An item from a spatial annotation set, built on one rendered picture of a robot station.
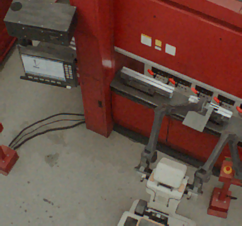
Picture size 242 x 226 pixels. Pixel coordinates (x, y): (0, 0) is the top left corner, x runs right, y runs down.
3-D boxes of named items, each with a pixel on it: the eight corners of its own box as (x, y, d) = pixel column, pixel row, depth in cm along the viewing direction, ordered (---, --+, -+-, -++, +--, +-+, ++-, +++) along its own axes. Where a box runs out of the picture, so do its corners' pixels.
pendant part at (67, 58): (25, 77, 446) (18, 52, 416) (29, 66, 452) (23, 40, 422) (76, 88, 442) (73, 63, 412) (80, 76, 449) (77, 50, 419)
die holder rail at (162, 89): (120, 77, 494) (120, 71, 486) (123, 72, 497) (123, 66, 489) (171, 98, 483) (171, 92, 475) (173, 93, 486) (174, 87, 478)
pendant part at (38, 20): (20, 83, 459) (2, 19, 388) (29, 60, 473) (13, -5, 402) (76, 94, 455) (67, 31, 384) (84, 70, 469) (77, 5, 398)
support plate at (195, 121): (182, 123, 456) (182, 123, 456) (194, 99, 470) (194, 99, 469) (201, 132, 453) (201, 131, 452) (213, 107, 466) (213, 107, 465)
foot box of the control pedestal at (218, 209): (206, 214, 515) (208, 209, 505) (212, 191, 529) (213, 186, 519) (226, 218, 513) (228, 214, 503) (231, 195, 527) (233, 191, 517)
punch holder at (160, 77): (150, 77, 468) (151, 66, 454) (154, 70, 472) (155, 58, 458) (166, 84, 465) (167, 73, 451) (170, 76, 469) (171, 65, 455)
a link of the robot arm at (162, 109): (152, 103, 403) (162, 107, 397) (164, 102, 414) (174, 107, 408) (139, 158, 413) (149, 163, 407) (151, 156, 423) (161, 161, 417)
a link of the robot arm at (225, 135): (222, 125, 411) (232, 129, 405) (229, 131, 421) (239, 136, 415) (192, 176, 404) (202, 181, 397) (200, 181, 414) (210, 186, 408)
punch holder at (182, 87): (171, 86, 464) (172, 75, 450) (176, 79, 468) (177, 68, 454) (188, 93, 461) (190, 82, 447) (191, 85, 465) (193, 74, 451)
